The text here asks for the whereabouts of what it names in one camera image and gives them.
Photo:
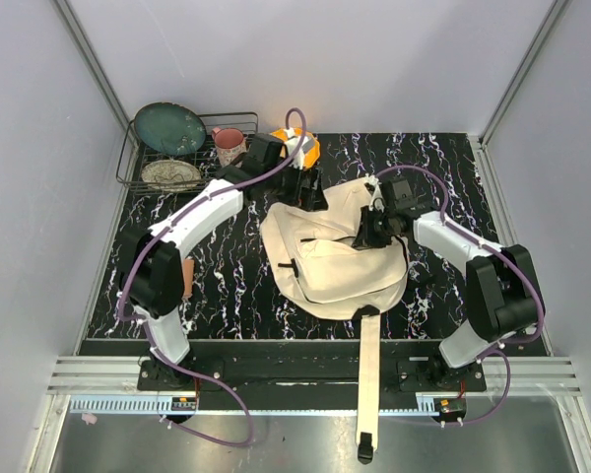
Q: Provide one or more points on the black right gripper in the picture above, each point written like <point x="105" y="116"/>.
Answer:
<point x="364" y="238"/>

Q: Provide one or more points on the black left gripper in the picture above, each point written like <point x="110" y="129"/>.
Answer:
<point x="311" y="199"/>

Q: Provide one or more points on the cream canvas backpack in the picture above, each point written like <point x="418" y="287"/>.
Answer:
<point x="318" y="265"/>

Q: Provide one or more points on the salmon leather wallet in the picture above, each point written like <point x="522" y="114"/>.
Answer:
<point x="188" y="266"/>

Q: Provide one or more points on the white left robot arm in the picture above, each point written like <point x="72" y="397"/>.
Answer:
<point x="151" y="266"/>

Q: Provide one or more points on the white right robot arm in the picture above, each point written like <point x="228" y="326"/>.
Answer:
<point x="502" y="298"/>

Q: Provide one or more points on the yellow polka dot plate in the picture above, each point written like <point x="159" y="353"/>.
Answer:
<point x="308" y="154"/>

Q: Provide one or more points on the pink ghost pattern mug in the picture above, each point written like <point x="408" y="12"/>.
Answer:
<point x="230" y="143"/>

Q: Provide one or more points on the speckled beige plate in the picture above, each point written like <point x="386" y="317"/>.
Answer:
<point x="170" y="175"/>

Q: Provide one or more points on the dark teal plate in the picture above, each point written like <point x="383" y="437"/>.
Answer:
<point x="170" y="128"/>

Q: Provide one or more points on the grey wire dish rack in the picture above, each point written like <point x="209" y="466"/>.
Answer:
<point x="135" y="155"/>

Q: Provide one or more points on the aluminium front rail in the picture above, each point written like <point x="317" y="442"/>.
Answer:
<point x="527" y="376"/>

